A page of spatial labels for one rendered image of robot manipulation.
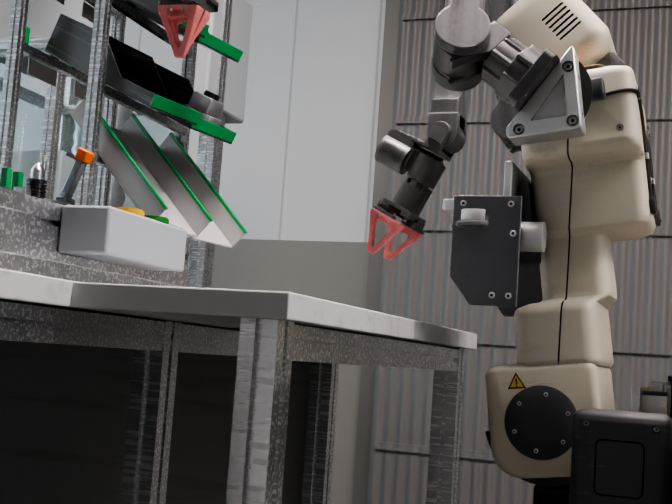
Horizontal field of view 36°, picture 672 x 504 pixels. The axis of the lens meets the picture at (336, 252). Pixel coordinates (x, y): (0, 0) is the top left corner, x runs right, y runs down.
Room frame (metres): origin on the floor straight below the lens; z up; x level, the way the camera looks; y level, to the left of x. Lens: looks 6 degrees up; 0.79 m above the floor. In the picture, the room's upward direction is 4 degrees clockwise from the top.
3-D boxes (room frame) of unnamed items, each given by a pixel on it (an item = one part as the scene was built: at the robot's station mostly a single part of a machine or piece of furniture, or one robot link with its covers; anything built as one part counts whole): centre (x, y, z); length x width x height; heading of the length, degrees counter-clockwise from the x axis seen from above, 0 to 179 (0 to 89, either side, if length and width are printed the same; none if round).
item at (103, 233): (1.36, 0.28, 0.93); 0.21 x 0.07 x 0.06; 161
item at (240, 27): (3.32, 0.44, 1.43); 0.30 x 0.09 x 1.13; 161
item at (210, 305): (1.62, 0.21, 0.84); 0.90 x 0.70 x 0.03; 159
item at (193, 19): (1.51, 0.25, 1.27); 0.07 x 0.07 x 0.09; 71
